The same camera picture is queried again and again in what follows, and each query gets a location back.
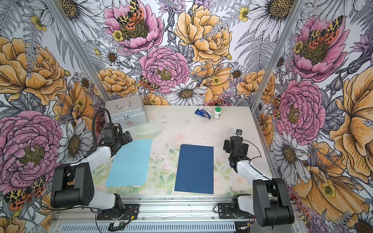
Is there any floral table mat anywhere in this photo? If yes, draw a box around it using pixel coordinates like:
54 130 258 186
91 139 253 197

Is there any white bottle green cap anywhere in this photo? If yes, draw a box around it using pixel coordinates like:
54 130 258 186
214 107 221 120

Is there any black corrugated cable hose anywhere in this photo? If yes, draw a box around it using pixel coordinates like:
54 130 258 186
91 108 113 149

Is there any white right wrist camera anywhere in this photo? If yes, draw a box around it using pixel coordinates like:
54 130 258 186
235 129 242 136

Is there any light blue paper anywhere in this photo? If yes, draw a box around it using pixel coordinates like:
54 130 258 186
105 140 153 188

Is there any silver aluminium case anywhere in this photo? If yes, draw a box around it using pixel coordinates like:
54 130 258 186
105 95 148 131

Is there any dark blue paper large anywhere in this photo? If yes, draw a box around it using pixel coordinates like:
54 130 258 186
174 144 214 194

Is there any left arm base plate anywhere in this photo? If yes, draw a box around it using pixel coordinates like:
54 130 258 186
97 204 140 221

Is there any aluminium rail base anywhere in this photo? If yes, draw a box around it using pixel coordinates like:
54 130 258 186
52 192 307 233

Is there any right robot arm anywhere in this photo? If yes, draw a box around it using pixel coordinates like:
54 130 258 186
223 135 295 227

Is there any clear plastic lid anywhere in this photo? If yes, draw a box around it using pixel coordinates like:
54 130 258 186
130 122 164 140

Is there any blue gauze bandage packet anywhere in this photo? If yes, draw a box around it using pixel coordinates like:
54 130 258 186
195 106 212 119

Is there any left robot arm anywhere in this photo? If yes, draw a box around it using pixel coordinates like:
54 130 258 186
51 125 133 219

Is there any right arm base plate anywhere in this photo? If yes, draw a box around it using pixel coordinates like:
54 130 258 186
217 203 254 219

